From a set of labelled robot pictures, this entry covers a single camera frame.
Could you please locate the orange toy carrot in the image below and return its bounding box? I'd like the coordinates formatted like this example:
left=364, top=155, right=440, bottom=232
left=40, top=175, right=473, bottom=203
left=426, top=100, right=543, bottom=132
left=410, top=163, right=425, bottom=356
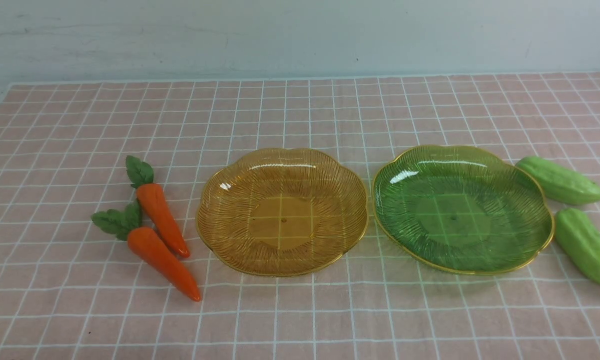
left=125, top=155, right=190, bottom=258
left=90, top=200, right=202, bottom=302

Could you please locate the green toy gourd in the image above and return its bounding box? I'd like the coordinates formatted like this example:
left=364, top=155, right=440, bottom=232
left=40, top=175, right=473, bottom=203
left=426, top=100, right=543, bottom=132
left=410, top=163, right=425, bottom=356
left=554, top=207, right=600, bottom=284
left=515, top=156, right=600, bottom=206

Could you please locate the amber ribbed plastic plate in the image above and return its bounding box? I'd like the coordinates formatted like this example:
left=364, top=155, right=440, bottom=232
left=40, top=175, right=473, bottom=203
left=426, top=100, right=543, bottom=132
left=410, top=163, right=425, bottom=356
left=196, top=148, right=370, bottom=277

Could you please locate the green ribbed plastic plate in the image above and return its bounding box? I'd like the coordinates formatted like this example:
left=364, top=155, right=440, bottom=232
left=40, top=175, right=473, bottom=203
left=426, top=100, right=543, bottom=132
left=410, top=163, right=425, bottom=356
left=371, top=145, right=555, bottom=276

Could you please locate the pink checkered tablecloth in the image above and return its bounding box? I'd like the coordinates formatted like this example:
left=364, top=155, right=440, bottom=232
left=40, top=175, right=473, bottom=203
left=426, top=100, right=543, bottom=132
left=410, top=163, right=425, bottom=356
left=0, top=73, right=600, bottom=360

